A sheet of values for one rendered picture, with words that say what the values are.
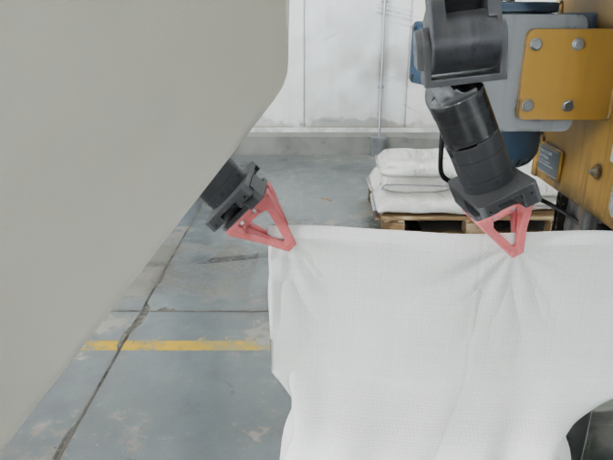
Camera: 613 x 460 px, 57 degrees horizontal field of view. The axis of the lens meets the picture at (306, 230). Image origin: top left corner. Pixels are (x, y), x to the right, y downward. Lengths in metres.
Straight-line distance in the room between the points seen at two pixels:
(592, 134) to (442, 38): 0.46
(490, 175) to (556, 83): 0.31
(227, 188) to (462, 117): 0.26
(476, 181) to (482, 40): 0.14
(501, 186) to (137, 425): 1.71
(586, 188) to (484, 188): 0.39
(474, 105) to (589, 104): 0.35
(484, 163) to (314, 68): 5.06
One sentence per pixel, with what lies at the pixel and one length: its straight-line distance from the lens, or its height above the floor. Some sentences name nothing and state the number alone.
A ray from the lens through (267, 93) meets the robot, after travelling 0.16.
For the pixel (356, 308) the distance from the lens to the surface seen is 0.70.
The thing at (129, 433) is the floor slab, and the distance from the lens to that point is 2.10.
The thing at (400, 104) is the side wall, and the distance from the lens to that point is 5.74.
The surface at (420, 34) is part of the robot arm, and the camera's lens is 0.59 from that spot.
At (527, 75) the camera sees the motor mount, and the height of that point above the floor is 1.23.
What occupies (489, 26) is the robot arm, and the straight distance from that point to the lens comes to 0.58.
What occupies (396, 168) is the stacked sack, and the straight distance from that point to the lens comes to 3.48.
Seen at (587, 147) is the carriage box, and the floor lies 1.12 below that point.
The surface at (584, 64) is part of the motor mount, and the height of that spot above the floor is 1.25.
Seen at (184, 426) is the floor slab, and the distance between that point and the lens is 2.08.
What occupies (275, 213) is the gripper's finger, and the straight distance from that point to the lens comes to 0.64.
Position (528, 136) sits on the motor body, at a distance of 0.95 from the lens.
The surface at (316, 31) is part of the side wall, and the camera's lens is 5.62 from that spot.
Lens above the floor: 1.31
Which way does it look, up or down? 21 degrees down
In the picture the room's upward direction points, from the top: straight up
